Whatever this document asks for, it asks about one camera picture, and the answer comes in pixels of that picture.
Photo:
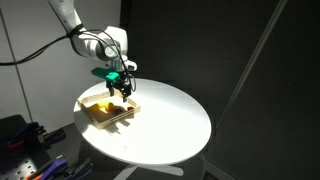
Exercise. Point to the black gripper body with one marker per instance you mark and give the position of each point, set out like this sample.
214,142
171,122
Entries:
122,77

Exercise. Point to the red strawberry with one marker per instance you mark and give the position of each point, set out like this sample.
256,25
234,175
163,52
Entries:
130,108

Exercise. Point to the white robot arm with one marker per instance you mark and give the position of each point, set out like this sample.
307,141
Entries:
86,36

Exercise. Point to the wooden box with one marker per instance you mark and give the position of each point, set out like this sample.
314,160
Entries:
100,120

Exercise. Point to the dark red plum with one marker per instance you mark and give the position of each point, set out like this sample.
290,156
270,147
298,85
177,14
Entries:
117,110

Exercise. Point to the orange round fruit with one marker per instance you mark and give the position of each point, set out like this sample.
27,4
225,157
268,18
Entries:
108,106

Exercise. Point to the round white table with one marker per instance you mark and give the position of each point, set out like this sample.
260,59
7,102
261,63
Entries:
166,123

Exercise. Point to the black clamp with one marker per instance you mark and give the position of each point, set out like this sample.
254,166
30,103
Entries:
55,135

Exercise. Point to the white table base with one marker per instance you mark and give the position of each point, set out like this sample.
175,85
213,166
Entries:
156,170

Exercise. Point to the dark blue clamp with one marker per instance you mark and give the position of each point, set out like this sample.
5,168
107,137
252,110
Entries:
80,170

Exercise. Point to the perforated metal board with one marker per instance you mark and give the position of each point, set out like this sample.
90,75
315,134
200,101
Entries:
15,166

